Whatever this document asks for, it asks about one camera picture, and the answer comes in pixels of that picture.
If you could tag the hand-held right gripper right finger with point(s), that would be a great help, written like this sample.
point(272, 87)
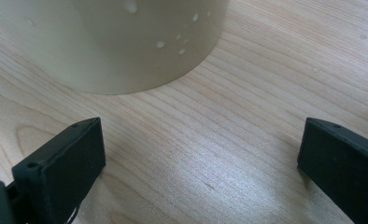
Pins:
point(344, 165)

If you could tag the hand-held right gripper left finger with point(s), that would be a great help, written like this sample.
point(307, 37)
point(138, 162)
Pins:
point(63, 168)

